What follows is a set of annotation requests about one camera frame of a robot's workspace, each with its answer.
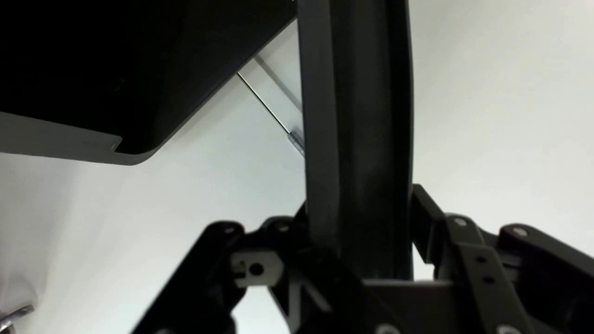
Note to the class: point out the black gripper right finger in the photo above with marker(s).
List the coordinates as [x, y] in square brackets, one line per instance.
[517, 281]

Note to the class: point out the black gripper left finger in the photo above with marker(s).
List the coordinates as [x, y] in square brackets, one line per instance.
[313, 288]

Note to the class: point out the black bin lid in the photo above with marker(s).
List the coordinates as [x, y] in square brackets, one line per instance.
[359, 102]

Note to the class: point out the black wheeled bin body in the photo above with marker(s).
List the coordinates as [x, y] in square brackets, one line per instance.
[114, 80]

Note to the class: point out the silver near door handle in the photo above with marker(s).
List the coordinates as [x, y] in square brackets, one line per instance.
[8, 319]

